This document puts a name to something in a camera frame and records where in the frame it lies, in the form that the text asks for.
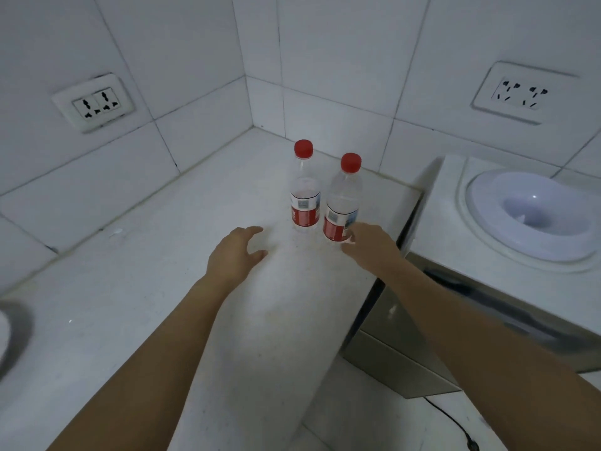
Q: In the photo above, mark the person's left forearm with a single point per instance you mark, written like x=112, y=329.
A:
x=155, y=361

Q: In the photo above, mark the pale blue dispenser bottle seat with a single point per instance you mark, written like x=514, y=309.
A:
x=530, y=216

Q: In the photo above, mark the person's left hand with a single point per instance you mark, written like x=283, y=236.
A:
x=230, y=260

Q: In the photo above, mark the clear red-capped water bottle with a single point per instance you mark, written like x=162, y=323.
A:
x=305, y=192
x=342, y=201

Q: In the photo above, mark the person's right thumb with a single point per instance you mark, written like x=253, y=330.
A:
x=349, y=249

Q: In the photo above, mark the white wall power socket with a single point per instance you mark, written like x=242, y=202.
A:
x=96, y=103
x=521, y=93

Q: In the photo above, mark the person's right forearm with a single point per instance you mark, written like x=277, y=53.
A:
x=488, y=366

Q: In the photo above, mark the white water dispenser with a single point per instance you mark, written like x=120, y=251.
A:
x=450, y=230

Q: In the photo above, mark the person's left thumb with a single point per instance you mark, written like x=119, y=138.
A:
x=257, y=256

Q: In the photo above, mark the person's right hand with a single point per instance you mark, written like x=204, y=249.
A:
x=373, y=251

